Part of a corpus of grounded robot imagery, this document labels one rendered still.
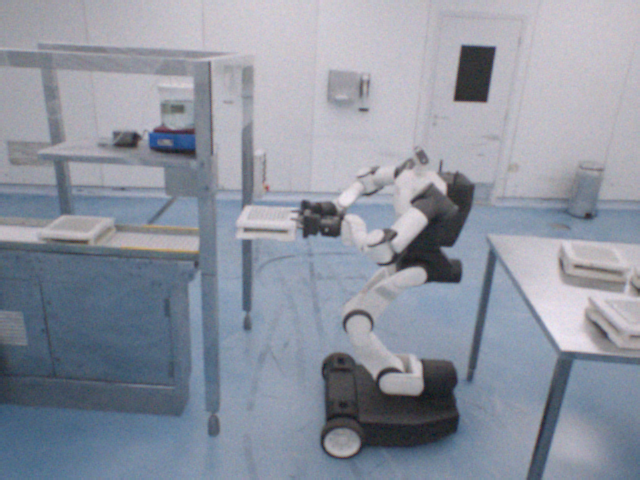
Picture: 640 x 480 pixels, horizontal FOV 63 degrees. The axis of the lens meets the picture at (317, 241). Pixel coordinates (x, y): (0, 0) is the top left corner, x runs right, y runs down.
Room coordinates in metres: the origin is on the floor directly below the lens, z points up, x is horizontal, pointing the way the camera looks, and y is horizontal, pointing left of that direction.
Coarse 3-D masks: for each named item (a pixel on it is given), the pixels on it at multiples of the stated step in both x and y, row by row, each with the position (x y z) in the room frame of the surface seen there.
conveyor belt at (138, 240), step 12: (0, 228) 2.26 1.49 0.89; (12, 228) 2.27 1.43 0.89; (24, 228) 2.28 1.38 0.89; (36, 228) 2.29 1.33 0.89; (36, 240) 2.14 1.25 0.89; (108, 240) 2.19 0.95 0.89; (120, 240) 2.19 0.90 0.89; (132, 240) 2.20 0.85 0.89; (144, 240) 2.21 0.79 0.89; (156, 240) 2.22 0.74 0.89; (168, 240) 2.22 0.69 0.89; (180, 240) 2.23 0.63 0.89; (192, 240) 2.24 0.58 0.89; (72, 252) 2.05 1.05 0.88
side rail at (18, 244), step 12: (0, 240) 2.04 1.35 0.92; (12, 240) 2.04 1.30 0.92; (24, 240) 2.05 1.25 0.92; (84, 252) 2.03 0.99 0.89; (96, 252) 2.03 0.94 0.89; (108, 252) 2.03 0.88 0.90; (120, 252) 2.02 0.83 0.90; (132, 252) 2.02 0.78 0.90; (144, 252) 2.02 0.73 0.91; (156, 252) 2.02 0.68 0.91; (168, 252) 2.02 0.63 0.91; (180, 252) 2.02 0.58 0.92
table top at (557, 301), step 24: (504, 240) 2.48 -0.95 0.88; (528, 240) 2.50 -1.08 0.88; (552, 240) 2.52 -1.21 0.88; (576, 240) 2.54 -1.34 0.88; (504, 264) 2.19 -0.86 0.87; (528, 264) 2.18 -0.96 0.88; (552, 264) 2.20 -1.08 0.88; (528, 288) 1.93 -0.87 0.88; (552, 288) 1.94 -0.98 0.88; (576, 288) 1.95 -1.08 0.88; (600, 288) 1.96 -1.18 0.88; (624, 288) 1.98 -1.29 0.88; (552, 312) 1.73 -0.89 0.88; (576, 312) 1.74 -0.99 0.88; (552, 336) 1.56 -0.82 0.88; (576, 336) 1.56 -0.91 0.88; (600, 336) 1.57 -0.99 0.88; (600, 360) 1.46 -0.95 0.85; (624, 360) 1.46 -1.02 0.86
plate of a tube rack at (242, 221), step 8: (248, 208) 2.22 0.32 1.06; (296, 208) 2.26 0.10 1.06; (240, 216) 2.10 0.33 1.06; (288, 216) 2.13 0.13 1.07; (296, 216) 2.14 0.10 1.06; (240, 224) 2.02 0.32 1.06; (248, 224) 2.02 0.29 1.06; (256, 224) 2.02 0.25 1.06; (264, 224) 2.02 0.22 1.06; (272, 224) 2.02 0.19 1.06; (280, 224) 2.03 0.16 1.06; (288, 224) 2.03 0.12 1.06
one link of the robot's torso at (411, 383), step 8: (408, 360) 2.22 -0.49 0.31; (416, 360) 2.19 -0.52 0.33; (408, 368) 2.20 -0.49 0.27; (416, 368) 2.11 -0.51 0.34; (384, 376) 2.06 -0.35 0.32; (392, 376) 2.05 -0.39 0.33; (400, 376) 2.05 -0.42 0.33; (408, 376) 2.05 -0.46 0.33; (416, 376) 2.05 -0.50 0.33; (384, 384) 2.04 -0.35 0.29; (392, 384) 2.04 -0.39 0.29; (400, 384) 2.04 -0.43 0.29; (408, 384) 2.04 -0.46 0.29; (416, 384) 2.04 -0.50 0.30; (392, 392) 2.05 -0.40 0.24; (400, 392) 2.04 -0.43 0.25; (408, 392) 2.04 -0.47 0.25; (416, 392) 2.04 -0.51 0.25
